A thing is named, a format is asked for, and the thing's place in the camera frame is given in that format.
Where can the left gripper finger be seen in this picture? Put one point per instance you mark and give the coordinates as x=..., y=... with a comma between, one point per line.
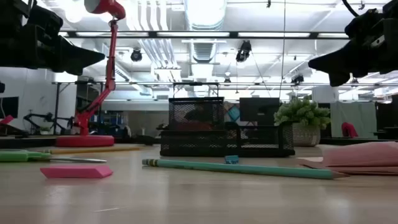
x=77, y=59

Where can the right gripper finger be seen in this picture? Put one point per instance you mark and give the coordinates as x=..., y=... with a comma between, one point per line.
x=339, y=79
x=335, y=63

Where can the pink sticky note pad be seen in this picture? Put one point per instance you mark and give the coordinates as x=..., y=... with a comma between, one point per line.
x=360, y=154

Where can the yellow pencil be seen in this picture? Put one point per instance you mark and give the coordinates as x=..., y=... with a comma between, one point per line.
x=93, y=149

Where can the pink eraser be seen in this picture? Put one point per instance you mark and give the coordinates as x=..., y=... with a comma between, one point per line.
x=76, y=171

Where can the blue pushpin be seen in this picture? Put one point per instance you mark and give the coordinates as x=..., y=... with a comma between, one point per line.
x=231, y=159

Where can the teal pencil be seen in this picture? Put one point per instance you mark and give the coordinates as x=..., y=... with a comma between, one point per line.
x=233, y=168

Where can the black mesh desk organizer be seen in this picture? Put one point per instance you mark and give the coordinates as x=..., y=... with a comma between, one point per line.
x=192, y=143

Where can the red office chair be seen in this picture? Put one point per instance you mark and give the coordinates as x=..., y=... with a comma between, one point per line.
x=348, y=130

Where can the pale green curtain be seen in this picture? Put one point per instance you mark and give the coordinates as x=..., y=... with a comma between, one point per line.
x=357, y=115

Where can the green potted plant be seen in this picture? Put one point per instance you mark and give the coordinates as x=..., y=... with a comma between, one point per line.
x=301, y=115

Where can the background robot arms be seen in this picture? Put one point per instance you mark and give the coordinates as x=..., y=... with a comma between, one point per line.
x=46, y=118

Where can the red desk lamp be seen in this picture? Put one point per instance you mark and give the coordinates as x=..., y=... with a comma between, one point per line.
x=84, y=140

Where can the black background monitor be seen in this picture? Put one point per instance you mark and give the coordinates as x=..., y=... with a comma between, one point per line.
x=259, y=109

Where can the ceiling-mounted camera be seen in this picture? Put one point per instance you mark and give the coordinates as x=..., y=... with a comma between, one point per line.
x=243, y=53
x=136, y=56

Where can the dark wall screen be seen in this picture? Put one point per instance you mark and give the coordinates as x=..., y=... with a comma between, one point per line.
x=9, y=107

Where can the black aluminium table frame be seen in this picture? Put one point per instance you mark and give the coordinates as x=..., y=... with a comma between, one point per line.
x=25, y=141

